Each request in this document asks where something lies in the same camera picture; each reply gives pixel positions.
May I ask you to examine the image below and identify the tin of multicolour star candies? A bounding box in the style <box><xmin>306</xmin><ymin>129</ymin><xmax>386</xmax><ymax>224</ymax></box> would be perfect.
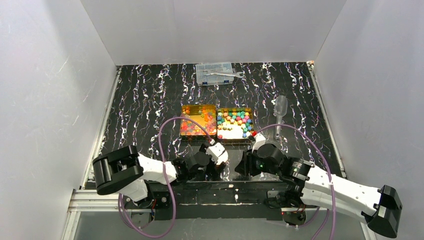
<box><xmin>216</xmin><ymin>107</ymin><xmax>255</xmax><ymax>144</ymax></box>

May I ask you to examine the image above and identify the tin of orange gummy candies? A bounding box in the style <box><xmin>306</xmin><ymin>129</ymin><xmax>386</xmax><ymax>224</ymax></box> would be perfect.
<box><xmin>179</xmin><ymin>104</ymin><xmax>218</xmax><ymax>141</ymax></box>

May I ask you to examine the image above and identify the translucent plastic scoop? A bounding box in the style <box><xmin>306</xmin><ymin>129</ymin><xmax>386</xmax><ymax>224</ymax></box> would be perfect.
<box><xmin>274</xmin><ymin>95</ymin><xmax>288</xmax><ymax>140</ymax></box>

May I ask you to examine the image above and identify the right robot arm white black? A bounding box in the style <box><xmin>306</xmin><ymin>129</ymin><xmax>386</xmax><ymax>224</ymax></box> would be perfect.
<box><xmin>235</xmin><ymin>143</ymin><xmax>403</xmax><ymax>239</ymax></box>

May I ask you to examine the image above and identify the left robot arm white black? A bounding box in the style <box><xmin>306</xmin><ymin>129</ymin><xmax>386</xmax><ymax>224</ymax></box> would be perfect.
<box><xmin>92</xmin><ymin>142</ymin><xmax>229</xmax><ymax>203</ymax></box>

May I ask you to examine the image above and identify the silver wrench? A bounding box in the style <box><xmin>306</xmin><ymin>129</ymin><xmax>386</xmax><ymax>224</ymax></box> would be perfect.
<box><xmin>202</xmin><ymin>70</ymin><xmax>245</xmax><ymax>78</ymax></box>

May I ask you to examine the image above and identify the clear plastic parts box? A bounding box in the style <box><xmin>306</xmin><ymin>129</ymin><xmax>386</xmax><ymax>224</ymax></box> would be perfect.
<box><xmin>195</xmin><ymin>62</ymin><xmax>235</xmax><ymax>86</ymax></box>

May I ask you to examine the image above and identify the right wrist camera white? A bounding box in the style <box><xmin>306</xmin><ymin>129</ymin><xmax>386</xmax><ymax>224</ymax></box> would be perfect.
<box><xmin>251</xmin><ymin>131</ymin><xmax>267</xmax><ymax>151</ymax></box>

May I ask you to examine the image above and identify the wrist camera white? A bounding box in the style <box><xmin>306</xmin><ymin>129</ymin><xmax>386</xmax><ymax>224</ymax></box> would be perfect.
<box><xmin>206</xmin><ymin>139</ymin><xmax>229</xmax><ymax>166</ymax></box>
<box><xmin>251</xmin><ymin>131</ymin><xmax>267</xmax><ymax>151</ymax></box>

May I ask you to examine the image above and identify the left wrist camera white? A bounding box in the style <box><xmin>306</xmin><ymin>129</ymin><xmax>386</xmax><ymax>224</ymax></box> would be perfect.
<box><xmin>206</xmin><ymin>139</ymin><xmax>229</xmax><ymax>166</ymax></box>

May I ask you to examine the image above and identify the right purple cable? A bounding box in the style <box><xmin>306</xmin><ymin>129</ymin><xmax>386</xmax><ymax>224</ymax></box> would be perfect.
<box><xmin>253</xmin><ymin>123</ymin><xmax>337</xmax><ymax>240</ymax></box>

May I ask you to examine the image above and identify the purple cable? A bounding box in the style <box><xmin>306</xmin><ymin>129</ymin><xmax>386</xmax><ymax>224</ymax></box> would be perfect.
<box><xmin>117</xmin><ymin>116</ymin><xmax>216</xmax><ymax>239</ymax></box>
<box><xmin>253</xmin><ymin>123</ymin><xmax>337</xmax><ymax>240</ymax></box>

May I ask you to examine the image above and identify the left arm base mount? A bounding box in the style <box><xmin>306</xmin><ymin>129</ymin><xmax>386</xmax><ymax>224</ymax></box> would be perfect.
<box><xmin>123</xmin><ymin>191</ymin><xmax>172</xmax><ymax>210</ymax></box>

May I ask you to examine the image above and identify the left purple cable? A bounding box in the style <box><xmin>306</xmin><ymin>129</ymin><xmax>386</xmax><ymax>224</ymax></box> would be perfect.
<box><xmin>117</xmin><ymin>116</ymin><xmax>216</xmax><ymax>239</ymax></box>

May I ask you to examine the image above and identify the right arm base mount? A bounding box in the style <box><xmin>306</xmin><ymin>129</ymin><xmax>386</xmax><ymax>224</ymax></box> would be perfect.
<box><xmin>263</xmin><ymin>190</ymin><xmax>319</xmax><ymax>228</ymax></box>

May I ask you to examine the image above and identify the aluminium frame rail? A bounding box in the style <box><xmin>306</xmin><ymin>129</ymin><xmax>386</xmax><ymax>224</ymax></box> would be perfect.
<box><xmin>68</xmin><ymin>190</ymin><xmax>119</xmax><ymax>212</ymax></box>

